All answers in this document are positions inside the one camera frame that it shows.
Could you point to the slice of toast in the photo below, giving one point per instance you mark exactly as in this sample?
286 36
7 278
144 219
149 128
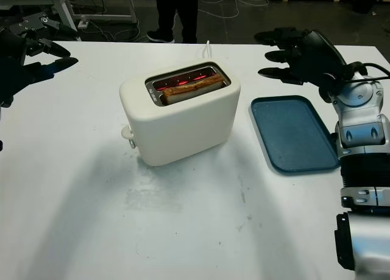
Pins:
189 92

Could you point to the blue plastic tray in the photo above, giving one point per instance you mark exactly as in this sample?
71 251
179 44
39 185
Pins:
292 134

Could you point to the white two-slot toaster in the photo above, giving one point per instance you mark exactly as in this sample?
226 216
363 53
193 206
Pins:
182 131

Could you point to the white toaster lever knob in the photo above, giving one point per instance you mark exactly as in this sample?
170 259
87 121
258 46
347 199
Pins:
126 131

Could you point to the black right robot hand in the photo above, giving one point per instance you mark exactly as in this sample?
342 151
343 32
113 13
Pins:
323 45

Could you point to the black sneaker white sole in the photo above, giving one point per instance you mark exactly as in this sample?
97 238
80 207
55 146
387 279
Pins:
160 36

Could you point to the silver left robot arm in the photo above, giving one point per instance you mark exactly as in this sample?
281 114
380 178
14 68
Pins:
1 146

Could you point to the white power strip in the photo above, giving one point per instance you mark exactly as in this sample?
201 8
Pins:
83 23

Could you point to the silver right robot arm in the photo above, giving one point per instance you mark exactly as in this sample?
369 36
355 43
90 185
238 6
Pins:
362 115

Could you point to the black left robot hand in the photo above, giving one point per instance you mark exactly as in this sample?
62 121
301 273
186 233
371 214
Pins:
15 64

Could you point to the person in black trousers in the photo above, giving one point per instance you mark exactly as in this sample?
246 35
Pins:
166 9

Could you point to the small silver toaster dial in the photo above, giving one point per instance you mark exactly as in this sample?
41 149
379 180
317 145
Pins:
132 142

